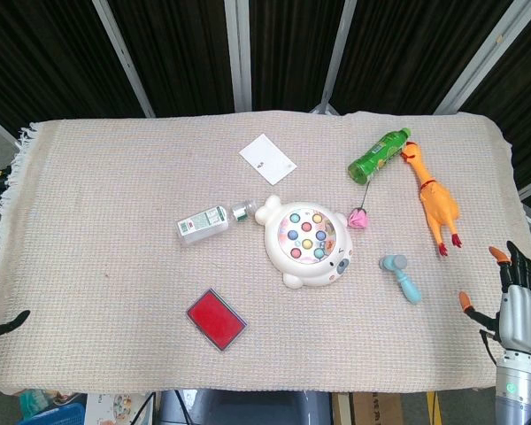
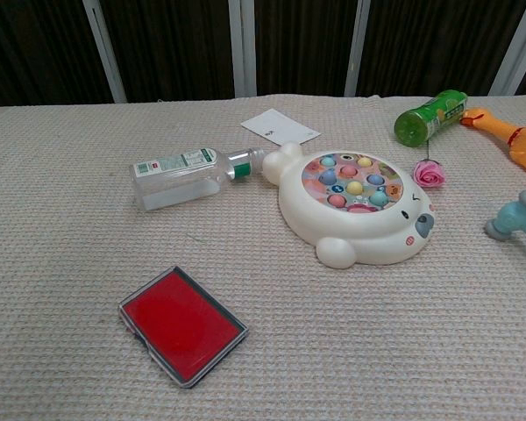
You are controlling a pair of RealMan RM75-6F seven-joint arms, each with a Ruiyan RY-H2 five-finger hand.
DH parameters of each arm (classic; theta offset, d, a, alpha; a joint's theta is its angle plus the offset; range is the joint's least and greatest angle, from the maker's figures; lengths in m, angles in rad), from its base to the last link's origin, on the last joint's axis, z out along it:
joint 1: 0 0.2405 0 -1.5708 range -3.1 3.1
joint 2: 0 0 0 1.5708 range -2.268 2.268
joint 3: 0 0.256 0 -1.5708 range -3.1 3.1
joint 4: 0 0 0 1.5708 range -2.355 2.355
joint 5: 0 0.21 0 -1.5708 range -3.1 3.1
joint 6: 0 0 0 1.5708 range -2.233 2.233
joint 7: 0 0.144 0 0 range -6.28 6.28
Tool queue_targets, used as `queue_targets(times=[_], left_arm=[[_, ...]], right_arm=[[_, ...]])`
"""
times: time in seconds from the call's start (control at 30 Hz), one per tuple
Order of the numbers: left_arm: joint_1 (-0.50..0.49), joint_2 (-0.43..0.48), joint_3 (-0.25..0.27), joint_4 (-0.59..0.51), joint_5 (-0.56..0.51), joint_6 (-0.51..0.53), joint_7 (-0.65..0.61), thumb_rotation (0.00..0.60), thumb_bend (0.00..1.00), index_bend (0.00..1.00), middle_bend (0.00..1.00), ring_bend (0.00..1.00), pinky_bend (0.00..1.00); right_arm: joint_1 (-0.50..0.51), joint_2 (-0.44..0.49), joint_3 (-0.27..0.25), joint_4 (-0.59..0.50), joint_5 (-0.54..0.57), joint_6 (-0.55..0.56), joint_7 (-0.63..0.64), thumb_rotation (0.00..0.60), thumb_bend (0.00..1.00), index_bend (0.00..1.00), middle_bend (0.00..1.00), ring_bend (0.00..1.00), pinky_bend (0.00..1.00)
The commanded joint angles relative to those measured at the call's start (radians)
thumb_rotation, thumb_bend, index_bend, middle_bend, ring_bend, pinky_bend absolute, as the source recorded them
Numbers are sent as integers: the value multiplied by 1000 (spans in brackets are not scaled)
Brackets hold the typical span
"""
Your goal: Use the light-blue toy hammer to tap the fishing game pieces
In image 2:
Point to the teal grey toy hammer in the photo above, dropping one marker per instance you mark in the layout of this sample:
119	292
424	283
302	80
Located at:
515	215

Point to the white bear whack-a-mole toy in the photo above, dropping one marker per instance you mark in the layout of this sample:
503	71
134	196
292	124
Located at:
355	237

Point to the white paper card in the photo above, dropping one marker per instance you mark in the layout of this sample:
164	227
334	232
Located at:
276	123

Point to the clear plastic bottle green label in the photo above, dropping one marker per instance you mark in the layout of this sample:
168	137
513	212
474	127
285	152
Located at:
171	180

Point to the red ink pad case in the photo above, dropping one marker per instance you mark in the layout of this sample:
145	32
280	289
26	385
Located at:
179	324

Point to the pink artificial rose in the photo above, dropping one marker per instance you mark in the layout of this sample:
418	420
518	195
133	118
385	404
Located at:
428	174

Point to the green drink bottle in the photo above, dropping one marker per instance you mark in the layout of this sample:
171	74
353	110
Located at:
421	120

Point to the beige woven tablecloth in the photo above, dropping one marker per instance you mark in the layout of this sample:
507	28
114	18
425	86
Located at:
70	263

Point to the white partition post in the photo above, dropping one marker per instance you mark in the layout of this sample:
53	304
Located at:
357	44
517	44
107	57
243	44

